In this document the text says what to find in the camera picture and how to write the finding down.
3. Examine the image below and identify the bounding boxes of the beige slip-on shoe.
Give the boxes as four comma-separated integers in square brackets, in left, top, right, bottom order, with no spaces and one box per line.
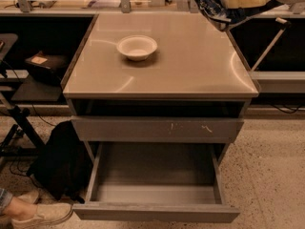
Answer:
[11,203,72,229]

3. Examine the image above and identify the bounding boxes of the black stand legs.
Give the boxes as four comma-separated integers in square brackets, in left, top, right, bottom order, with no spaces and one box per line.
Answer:
[0,94,45,157]

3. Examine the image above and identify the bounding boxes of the open grey middle drawer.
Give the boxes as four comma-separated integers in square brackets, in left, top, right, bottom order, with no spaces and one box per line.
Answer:
[73,143,239,223]

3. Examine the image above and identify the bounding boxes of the white leaning stick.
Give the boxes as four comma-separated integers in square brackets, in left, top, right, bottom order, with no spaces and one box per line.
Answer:
[251,17,291,72]

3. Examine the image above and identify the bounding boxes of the white paper bowl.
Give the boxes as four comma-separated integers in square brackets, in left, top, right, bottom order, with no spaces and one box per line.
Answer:
[116,35,157,61]

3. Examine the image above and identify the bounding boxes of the black box with label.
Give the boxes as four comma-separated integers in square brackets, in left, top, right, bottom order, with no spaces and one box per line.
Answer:
[24,52,69,86]

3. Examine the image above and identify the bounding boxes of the closed grey top drawer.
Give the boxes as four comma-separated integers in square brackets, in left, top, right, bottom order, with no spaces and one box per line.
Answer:
[71,116,244,143]

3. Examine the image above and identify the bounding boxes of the blue chip bag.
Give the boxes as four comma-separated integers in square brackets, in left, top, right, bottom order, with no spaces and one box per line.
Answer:
[192,0,255,32]

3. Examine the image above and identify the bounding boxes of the person's leg in jeans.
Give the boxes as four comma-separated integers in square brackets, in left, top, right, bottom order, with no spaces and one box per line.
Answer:
[0,188,39,221]

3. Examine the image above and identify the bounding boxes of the grey drawer cabinet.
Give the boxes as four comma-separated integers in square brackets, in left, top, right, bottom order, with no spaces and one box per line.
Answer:
[64,12,258,157]

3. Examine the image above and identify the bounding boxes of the black backpack on floor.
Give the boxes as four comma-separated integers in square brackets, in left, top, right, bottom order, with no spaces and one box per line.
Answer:
[27,120,92,204]

